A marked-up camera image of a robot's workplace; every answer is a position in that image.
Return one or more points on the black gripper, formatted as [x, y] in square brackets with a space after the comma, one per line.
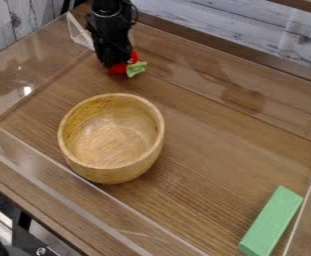
[110, 28]

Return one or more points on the red felt strawberry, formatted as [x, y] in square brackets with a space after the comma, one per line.
[130, 68]

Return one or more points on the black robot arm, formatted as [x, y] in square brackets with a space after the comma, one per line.
[110, 5]

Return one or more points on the light wooden bowl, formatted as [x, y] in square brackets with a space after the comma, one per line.
[111, 137]

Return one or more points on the black table leg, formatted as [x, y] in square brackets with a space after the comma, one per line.
[25, 220]

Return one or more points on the green foam block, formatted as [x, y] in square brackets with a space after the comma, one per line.
[272, 223]

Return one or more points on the clear acrylic corner bracket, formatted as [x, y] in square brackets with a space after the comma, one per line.
[81, 36]

